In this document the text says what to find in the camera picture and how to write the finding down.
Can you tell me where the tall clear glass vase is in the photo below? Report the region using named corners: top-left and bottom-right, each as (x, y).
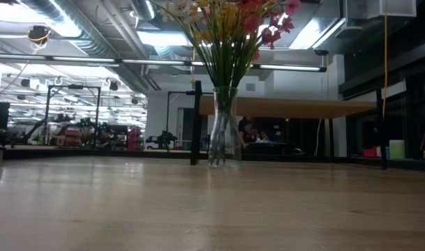
top-left (207, 86), bottom-right (243, 171)

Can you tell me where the yellow artificial flower bunch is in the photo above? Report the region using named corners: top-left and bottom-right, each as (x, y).
top-left (193, 0), bottom-right (244, 90)

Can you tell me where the white artificial flower bunch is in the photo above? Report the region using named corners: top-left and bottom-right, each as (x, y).
top-left (157, 0), bottom-right (230, 90)

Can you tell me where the person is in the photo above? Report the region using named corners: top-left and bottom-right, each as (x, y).
top-left (256, 130), bottom-right (274, 144)
top-left (237, 116), bottom-right (257, 151)

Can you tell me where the long tube light fixture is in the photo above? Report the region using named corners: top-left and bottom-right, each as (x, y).
top-left (0, 52), bottom-right (327, 73)

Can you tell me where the green plastic container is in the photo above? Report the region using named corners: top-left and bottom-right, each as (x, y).
top-left (389, 139), bottom-right (406, 160)

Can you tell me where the wooden shelf with black frame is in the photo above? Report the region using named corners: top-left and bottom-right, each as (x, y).
top-left (189, 79), bottom-right (389, 171)

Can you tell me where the black background rig frame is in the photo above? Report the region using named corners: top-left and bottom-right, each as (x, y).
top-left (44, 84), bottom-right (102, 147)

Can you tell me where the small silver ventilation duct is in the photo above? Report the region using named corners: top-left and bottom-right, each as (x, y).
top-left (130, 0), bottom-right (158, 22)

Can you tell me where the yellow cable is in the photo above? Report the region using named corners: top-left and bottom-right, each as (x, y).
top-left (382, 0), bottom-right (388, 120)

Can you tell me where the black ceiling cable reel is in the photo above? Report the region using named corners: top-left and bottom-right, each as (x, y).
top-left (26, 24), bottom-right (53, 45)

